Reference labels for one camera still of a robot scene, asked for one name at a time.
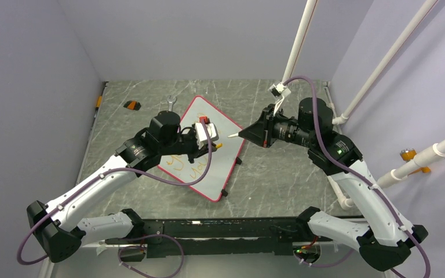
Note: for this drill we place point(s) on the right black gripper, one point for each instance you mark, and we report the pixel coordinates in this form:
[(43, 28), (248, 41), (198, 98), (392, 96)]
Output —
[(261, 131)]

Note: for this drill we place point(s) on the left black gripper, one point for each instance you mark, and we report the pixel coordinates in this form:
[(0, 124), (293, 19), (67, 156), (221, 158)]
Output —
[(197, 152)]

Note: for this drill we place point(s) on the whiteboard with red frame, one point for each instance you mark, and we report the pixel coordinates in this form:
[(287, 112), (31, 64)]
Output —
[(223, 159)]

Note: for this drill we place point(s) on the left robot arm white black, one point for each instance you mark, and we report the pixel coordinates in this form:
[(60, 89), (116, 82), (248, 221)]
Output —
[(61, 226)]

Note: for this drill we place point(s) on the silver wrench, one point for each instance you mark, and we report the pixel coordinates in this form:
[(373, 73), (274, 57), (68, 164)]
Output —
[(171, 100)]

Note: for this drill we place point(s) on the black orange brush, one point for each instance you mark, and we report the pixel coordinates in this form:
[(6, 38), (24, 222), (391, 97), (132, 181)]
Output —
[(132, 105)]

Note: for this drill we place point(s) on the orange black screwdriver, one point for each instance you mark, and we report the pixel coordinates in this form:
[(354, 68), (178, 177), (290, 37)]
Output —
[(99, 99)]

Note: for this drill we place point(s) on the white PVC pipe right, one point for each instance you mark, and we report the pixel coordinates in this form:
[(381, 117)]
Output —
[(426, 157)]

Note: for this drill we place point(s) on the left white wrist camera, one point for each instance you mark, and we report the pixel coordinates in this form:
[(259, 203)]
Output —
[(205, 130)]

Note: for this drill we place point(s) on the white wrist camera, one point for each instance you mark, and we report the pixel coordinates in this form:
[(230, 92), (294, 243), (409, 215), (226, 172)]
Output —
[(280, 92), (205, 130)]

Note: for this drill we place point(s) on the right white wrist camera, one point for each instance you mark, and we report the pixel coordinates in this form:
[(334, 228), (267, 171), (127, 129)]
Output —
[(280, 92)]

